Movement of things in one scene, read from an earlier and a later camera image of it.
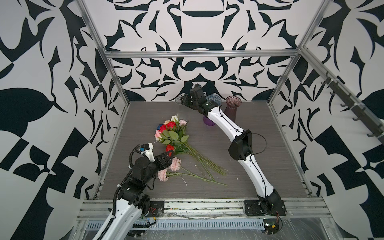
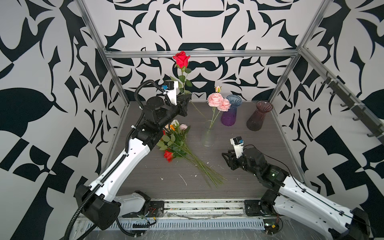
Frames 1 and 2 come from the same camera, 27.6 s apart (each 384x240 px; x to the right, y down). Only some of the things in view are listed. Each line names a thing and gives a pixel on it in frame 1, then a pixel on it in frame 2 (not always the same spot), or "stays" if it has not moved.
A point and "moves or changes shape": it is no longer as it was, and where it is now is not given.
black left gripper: (166, 161) → (180, 105)
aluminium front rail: (95, 210) stays
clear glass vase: (178, 100) moves or changes shape
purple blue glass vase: (217, 99) → (228, 117)
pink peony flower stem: (175, 168) → (216, 100)
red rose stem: (169, 147) → (181, 59)
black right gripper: (185, 99) → (232, 161)
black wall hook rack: (359, 110) stays
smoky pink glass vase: (232, 102) → (255, 121)
